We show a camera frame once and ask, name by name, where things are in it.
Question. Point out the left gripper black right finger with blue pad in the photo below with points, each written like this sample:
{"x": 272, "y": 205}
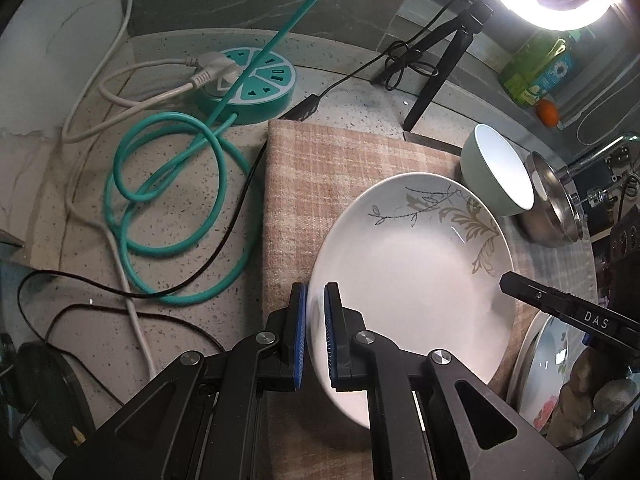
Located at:
{"x": 430, "y": 417}

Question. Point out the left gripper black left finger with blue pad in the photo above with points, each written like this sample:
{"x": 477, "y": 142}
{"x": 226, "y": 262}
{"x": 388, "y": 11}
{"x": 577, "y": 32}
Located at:
{"x": 199, "y": 418}

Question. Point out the white plate pink rose rim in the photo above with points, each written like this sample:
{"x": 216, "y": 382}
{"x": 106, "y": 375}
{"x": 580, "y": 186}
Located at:
{"x": 542, "y": 373}

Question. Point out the white plate beige leaf pattern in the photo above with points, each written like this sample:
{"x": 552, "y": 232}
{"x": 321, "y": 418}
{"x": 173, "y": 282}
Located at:
{"x": 420, "y": 257}

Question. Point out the white plate pink peony flowers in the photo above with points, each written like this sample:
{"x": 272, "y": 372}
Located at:
{"x": 534, "y": 329}

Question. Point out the black DAS gripper arm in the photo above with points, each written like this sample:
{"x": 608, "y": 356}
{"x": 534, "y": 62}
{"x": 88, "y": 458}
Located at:
{"x": 600, "y": 323}

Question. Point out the chrome kitchen faucet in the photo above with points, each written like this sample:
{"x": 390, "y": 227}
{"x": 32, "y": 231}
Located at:
{"x": 568, "y": 173}

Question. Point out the black round disc object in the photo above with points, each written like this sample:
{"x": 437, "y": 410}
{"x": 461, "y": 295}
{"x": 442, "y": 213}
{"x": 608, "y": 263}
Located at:
{"x": 47, "y": 383}

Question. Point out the stainless steel mixing bowl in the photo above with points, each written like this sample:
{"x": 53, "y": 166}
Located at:
{"x": 553, "y": 221}

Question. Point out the light teal ceramic bowl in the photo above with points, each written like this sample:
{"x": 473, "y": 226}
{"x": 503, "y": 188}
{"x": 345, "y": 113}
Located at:
{"x": 494, "y": 172}

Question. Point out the black power strip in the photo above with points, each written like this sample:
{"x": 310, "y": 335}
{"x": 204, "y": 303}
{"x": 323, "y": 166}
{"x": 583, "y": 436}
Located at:
{"x": 624, "y": 238}

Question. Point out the pink plaid table cloth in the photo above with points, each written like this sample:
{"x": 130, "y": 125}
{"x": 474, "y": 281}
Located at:
{"x": 313, "y": 174}

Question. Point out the small orange fruit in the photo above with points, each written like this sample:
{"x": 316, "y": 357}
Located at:
{"x": 547, "y": 113}

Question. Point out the teal round power strip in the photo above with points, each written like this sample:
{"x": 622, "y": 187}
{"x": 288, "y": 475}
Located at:
{"x": 264, "y": 95}

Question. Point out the green dish soap bottle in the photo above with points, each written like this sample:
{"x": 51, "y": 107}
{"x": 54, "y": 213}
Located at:
{"x": 539, "y": 66}

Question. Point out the black tripod stand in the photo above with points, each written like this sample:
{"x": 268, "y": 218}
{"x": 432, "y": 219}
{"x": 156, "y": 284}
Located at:
{"x": 402, "y": 56}

